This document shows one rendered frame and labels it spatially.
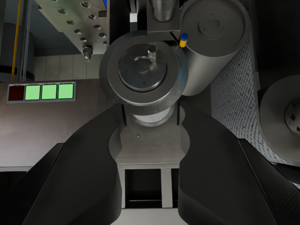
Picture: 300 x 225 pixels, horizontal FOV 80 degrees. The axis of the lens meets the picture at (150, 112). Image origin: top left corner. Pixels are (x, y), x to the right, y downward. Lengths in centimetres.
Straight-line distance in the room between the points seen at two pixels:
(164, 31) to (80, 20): 34
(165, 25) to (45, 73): 280
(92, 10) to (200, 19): 30
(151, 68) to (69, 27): 39
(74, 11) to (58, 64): 244
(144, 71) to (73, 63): 262
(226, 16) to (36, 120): 65
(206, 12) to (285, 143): 25
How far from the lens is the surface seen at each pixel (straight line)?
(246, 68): 36
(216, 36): 34
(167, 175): 62
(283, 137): 34
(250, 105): 34
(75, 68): 284
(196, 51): 32
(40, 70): 309
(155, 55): 27
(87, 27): 62
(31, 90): 77
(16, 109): 80
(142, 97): 28
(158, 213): 65
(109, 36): 35
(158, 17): 29
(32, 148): 75
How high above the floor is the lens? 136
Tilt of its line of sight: 9 degrees down
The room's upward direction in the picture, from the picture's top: 179 degrees clockwise
